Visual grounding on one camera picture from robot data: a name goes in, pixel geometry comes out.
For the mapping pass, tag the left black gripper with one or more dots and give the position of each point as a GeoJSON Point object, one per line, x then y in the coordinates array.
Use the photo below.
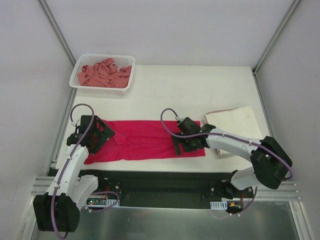
{"type": "Point", "coordinates": [104, 129]}

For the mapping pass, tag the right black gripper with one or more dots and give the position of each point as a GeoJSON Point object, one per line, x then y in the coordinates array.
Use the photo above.
{"type": "Point", "coordinates": [177, 144]}

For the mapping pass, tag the magenta t shirt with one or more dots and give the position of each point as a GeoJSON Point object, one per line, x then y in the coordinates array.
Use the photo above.
{"type": "Point", "coordinates": [137, 140]}

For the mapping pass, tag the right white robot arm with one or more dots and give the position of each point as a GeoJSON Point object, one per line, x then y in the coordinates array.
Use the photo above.
{"type": "Point", "coordinates": [269, 162]}

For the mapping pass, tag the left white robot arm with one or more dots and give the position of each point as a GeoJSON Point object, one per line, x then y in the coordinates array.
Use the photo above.
{"type": "Point", "coordinates": [58, 209]}

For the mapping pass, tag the salmon pink t shirt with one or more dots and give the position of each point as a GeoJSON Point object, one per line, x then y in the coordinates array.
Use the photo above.
{"type": "Point", "coordinates": [105, 74]}

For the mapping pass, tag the white plastic basket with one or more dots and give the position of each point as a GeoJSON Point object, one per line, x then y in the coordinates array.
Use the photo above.
{"type": "Point", "coordinates": [91, 59]}

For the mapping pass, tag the folded white t shirt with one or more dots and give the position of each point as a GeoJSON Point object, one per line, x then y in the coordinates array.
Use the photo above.
{"type": "Point", "coordinates": [239, 121]}

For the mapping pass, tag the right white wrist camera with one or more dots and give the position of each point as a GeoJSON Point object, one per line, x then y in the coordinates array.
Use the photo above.
{"type": "Point", "coordinates": [178, 119]}

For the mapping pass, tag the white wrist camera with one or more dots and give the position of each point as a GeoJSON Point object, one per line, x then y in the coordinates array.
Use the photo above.
{"type": "Point", "coordinates": [178, 119]}
{"type": "Point", "coordinates": [75, 123]}

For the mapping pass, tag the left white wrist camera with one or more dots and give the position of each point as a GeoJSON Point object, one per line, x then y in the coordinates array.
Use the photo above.
{"type": "Point", "coordinates": [75, 123]}

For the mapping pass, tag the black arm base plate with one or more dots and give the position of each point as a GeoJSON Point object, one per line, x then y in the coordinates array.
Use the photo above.
{"type": "Point", "coordinates": [151, 189]}

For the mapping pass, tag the left white cable duct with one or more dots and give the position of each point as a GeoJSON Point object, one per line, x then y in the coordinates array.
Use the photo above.
{"type": "Point", "coordinates": [102, 203]}

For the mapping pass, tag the white cable duct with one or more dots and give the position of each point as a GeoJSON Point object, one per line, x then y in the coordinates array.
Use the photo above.
{"type": "Point", "coordinates": [219, 205]}
{"type": "Point", "coordinates": [102, 203]}

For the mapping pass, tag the right white cable duct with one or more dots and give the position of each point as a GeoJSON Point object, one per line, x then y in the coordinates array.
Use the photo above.
{"type": "Point", "coordinates": [219, 205]}

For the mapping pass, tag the aluminium front rail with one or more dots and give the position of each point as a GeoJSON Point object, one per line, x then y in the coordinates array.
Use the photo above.
{"type": "Point", "coordinates": [287, 191]}

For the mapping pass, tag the left corner aluminium post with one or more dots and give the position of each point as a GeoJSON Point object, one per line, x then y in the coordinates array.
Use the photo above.
{"type": "Point", "coordinates": [57, 30]}

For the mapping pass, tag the corner aluminium post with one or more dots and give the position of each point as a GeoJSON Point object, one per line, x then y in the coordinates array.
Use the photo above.
{"type": "Point", "coordinates": [57, 30]}
{"type": "Point", "coordinates": [277, 34]}

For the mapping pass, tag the right corner aluminium post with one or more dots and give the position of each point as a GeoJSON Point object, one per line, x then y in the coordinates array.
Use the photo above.
{"type": "Point", "coordinates": [277, 34]}

